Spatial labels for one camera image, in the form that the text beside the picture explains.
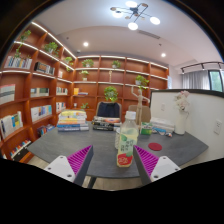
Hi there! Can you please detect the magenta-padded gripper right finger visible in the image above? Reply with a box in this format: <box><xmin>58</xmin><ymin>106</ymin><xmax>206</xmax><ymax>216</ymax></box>
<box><xmin>132</xmin><ymin>144</ymin><xmax>182</xmax><ymax>187</ymax></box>

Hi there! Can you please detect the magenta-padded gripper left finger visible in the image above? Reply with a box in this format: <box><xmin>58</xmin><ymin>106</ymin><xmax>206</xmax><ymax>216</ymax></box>
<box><xmin>43</xmin><ymin>144</ymin><xmax>95</xmax><ymax>187</ymax></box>

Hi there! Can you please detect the clear bottle with yellow drink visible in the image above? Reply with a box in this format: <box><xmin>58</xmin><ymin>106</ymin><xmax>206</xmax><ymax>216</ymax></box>
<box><xmin>116</xmin><ymin>110</ymin><xmax>139</xmax><ymax>168</ymax></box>

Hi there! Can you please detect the flat round red coaster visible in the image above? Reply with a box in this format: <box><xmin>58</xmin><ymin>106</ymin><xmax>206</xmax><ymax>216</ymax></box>
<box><xmin>147</xmin><ymin>142</ymin><xmax>163</xmax><ymax>152</ymax></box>

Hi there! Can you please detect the green and white box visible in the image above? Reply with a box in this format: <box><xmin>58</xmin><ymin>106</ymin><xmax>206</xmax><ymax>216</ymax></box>
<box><xmin>139</xmin><ymin>121</ymin><xmax>154</xmax><ymax>136</ymax></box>

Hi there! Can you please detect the stack of white packs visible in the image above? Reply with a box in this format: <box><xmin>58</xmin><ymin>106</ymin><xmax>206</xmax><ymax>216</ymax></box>
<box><xmin>149</xmin><ymin>117</ymin><xmax>176</xmax><ymax>134</ymax></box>

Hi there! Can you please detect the stack of colourful books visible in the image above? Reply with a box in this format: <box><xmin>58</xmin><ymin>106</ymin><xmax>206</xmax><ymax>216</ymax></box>
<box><xmin>56</xmin><ymin>109</ymin><xmax>90</xmax><ymax>132</ymax></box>

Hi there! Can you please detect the white vase with pale flowers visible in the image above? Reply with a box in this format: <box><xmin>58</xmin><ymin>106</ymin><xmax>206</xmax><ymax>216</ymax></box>
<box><xmin>173</xmin><ymin>90</ymin><xmax>191</xmax><ymax>136</ymax></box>

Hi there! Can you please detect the brown chair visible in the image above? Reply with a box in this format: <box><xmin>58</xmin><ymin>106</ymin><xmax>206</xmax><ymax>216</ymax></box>
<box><xmin>128</xmin><ymin>104</ymin><xmax>152</xmax><ymax>125</ymax></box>

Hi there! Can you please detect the white partition with dark top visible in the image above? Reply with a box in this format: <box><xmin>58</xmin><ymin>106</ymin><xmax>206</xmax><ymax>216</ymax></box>
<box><xmin>148</xmin><ymin>88</ymin><xmax>224</xmax><ymax>158</ymax></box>

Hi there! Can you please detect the wooden artist mannequin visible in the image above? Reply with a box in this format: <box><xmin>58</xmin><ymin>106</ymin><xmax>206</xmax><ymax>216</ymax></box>
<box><xmin>130</xmin><ymin>85</ymin><xmax>151</xmax><ymax>126</ymax></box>

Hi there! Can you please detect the dark blue chair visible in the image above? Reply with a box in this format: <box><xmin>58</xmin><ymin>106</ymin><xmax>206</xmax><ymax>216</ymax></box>
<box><xmin>95</xmin><ymin>101</ymin><xmax>122</xmax><ymax>119</ymax></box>

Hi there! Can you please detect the orange wooden shelf unit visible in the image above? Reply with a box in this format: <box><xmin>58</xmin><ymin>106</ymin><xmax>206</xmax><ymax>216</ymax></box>
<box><xmin>0</xmin><ymin>21</ymin><xmax>170</xmax><ymax>162</ymax></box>

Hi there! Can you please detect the grey curtain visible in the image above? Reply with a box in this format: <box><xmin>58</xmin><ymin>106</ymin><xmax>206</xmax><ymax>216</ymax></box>
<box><xmin>181</xmin><ymin>70</ymin><xmax>211</xmax><ymax>90</ymax></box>

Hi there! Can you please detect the window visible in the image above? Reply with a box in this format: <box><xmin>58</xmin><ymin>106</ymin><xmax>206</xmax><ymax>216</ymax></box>
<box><xmin>208</xmin><ymin>69</ymin><xmax>224</xmax><ymax>93</ymax></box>

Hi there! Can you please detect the ceiling air vent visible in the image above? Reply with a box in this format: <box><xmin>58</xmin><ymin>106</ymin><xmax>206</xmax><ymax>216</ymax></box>
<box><xmin>138</xmin><ymin>29</ymin><xmax>161</xmax><ymax>40</ymax></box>

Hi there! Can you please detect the multi-bulb ceiling lamp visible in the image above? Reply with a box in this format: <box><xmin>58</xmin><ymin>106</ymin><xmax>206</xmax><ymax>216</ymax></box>
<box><xmin>109</xmin><ymin>0</ymin><xmax>162</xmax><ymax>32</ymax></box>

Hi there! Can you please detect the black track light rail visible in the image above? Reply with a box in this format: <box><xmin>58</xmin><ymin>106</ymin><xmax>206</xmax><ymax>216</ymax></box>
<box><xmin>179</xmin><ymin>60</ymin><xmax>224</xmax><ymax>75</ymax></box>

